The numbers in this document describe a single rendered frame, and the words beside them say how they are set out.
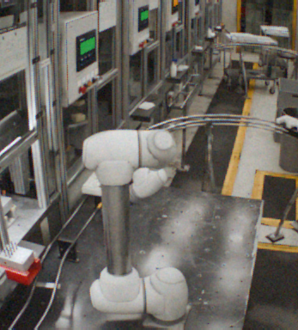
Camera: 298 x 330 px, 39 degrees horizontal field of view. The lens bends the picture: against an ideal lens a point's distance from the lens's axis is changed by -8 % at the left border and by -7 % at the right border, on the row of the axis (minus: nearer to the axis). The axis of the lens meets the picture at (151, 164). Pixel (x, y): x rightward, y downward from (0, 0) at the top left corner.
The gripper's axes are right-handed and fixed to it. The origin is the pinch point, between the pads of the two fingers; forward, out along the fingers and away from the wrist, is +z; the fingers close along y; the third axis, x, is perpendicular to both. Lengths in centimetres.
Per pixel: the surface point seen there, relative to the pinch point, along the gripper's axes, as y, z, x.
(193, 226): -43, -19, 24
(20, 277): 68, 1, 19
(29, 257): 63, -4, 13
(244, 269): -25, -42, 59
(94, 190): -10.3, 6.7, -17.2
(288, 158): -273, -28, -5
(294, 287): -119, -26, 96
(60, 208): 3.4, 23.0, -16.3
